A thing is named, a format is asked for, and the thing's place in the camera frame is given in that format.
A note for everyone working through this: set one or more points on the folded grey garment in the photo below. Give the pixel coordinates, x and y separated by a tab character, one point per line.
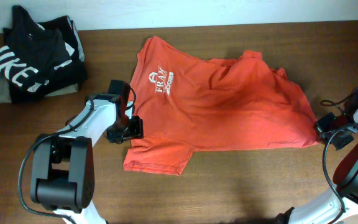
6	95

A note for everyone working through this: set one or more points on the orange t-shirt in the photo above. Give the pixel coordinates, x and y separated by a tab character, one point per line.
192	105

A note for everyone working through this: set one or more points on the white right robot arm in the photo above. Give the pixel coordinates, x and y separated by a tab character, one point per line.
341	199

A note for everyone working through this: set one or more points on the black t-shirt white letters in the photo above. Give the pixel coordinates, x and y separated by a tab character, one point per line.
38	58

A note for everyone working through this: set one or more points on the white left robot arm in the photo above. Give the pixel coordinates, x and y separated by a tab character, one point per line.
62	179

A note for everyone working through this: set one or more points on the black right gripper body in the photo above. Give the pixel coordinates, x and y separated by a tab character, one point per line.
342	137

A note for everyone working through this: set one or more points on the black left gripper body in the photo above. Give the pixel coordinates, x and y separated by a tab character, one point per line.
126	127

